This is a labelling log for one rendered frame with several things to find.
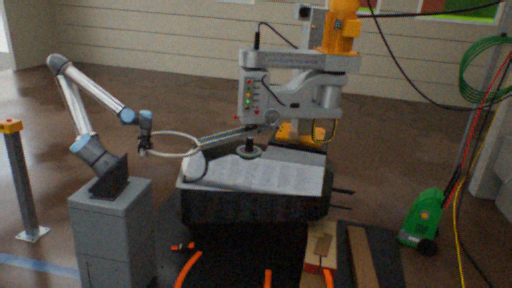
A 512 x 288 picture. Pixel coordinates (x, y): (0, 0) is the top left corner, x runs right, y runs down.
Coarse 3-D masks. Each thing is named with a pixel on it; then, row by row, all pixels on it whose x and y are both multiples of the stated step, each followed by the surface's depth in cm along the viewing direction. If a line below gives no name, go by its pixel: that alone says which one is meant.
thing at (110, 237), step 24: (144, 192) 240; (72, 216) 224; (96, 216) 220; (120, 216) 216; (144, 216) 245; (96, 240) 228; (120, 240) 224; (144, 240) 250; (96, 264) 237; (120, 264) 232; (144, 264) 256
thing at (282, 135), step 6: (282, 126) 389; (288, 126) 392; (282, 132) 373; (288, 132) 375; (318, 132) 381; (324, 132) 383; (276, 138) 362; (282, 138) 359; (300, 138) 361; (306, 138) 363; (318, 138) 365; (300, 144) 357; (306, 144) 355; (312, 144) 353; (318, 144) 352
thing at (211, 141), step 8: (272, 120) 298; (240, 128) 294; (256, 128) 286; (264, 128) 287; (272, 128) 289; (208, 136) 291; (216, 136) 292; (224, 136) 294; (232, 136) 283; (240, 136) 285; (248, 136) 286; (200, 144) 280; (208, 144) 281; (216, 144) 283
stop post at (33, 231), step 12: (12, 120) 271; (12, 132) 267; (12, 144) 272; (12, 156) 277; (24, 156) 284; (12, 168) 282; (24, 168) 286; (24, 180) 288; (24, 192) 290; (24, 204) 294; (24, 216) 300; (36, 216) 306; (36, 228) 309; (48, 228) 318; (24, 240) 302; (36, 240) 303
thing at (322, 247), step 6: (312, 228) 308; (318, 228) 309; (312, 234) 300; (318, 234) 301; (324, 234) 302; (330, 234) 302; (318, 240) 294; (324, 240) 294; (330, 240) 295; (318, 246) 287; (324, 246) 287; (318, 252) 280; (324, 252) 280
